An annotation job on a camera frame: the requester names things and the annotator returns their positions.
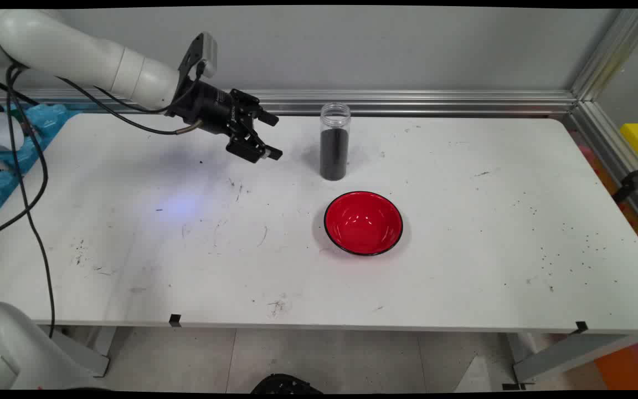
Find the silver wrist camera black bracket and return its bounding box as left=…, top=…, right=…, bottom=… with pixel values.
left=178, top=32, right=219, bottom=85

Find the blue plastic bag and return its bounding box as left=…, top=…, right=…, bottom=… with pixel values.
left=0, top=103, right=83, bottom=231

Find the thin black camera cable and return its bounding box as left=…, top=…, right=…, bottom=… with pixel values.
left=6, top=61, right=207, bottom=340

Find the black cable metal plug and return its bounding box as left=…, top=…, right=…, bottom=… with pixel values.
left=0, top=64, right=203, bottom=244

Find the red bowl black rim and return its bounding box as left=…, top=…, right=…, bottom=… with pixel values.
left=323, top=191, right=404, bottom=257

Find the clear plastic jar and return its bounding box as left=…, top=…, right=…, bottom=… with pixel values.
left=320, top=103, right=351, bottom=181

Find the short aluminium frame rail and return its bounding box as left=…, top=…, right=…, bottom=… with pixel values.
left=565, top=100, right=638, bottom=242

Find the black object on floor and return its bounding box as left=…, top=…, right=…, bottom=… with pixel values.
left=250, top=374, right=325, bottom=394

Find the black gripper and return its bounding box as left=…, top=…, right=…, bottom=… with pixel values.
left=165, top=79, right=284, bottom=165

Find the grey table leg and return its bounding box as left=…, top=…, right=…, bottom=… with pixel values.
left=499, top=332, right=638, bottom=386
left=50, top=326, right=118, bottom=378

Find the long aluminium frame rail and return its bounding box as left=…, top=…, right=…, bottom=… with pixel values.
left=0, top=89, right=578, bottom=117

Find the upright aluminium frame post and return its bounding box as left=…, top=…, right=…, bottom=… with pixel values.
left=571, top=8, right=638, bottom=103

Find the orange box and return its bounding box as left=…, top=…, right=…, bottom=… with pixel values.
left=593, top=335, right=638, bottom=390

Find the black clamp handle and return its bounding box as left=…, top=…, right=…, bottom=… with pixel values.
left=613, top=157, right=638, bottom=203

